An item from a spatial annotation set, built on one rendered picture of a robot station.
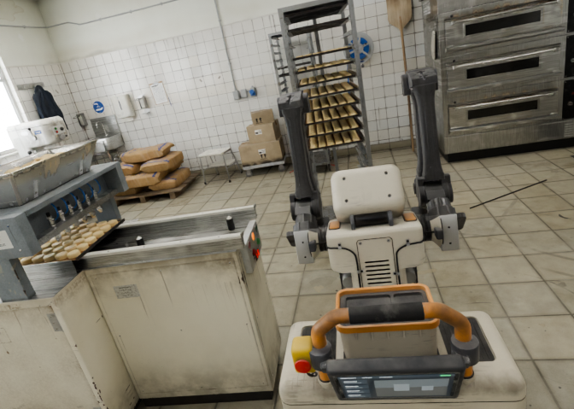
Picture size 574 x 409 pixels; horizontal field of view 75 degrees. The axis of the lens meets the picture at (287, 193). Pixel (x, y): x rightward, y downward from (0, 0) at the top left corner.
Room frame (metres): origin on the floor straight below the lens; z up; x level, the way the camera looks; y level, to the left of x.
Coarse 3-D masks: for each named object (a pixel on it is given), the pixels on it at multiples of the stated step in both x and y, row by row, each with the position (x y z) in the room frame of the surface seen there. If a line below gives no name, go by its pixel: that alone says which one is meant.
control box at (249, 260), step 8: (256, 224) 1.62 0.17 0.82; (248, 232) 1.50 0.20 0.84; (256, 232) 1.58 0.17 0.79; (248, 240) 1.44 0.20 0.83; (256, 240) 1.55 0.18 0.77; (248, 248) 1.41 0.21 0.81; (256, 248) 1.53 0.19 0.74; (248, 256) 1.39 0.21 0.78; (248, 264) 1.40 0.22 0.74; (248, 272) 1.40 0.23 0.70
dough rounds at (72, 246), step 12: (72, 228) 1.81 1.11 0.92; (84, 228) 1.77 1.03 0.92; (96, 228) 1.73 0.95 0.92; (108, 228) 1.72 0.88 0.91; (72, 240) 1.63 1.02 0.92; (84, 240) 1.61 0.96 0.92; (96, 240) 1.60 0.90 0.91; (48, 252) 1.55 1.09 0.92; (60, 252) 1.54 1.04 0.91; (72, 252) 1.49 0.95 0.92; (24, 264) 1.50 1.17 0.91; (36, 264) 1.48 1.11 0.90
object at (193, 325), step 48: (144, 240) 1.65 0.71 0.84; (96, 288) 1.46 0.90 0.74; (144, 288) 1.42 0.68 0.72; (192, 288) 1.39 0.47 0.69; (240, 288) 1.35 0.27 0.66; (144, 336) 1.44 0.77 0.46; (192, 336) 1.40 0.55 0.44; (240, 336) 1.36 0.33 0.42; (144, 384) 1.46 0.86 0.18; (192, 384) 1.41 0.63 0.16; (240, 384) 1.38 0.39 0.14
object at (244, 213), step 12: (180, 216) 1.72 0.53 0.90; (192, 216) 1.69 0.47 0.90; (204, 216) 1.68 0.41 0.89; (216, 216) 1.67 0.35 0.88; (240, 216) 1.65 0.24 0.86; (252, 216) 1.64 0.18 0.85; (120, 228) 1.76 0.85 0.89; (132, 228) 1.75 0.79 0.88; (144, 228) 1.74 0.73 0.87; (156, 228) 1.73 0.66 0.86; (168, 228) 1.72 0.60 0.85; (180, 228) 1.71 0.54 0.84
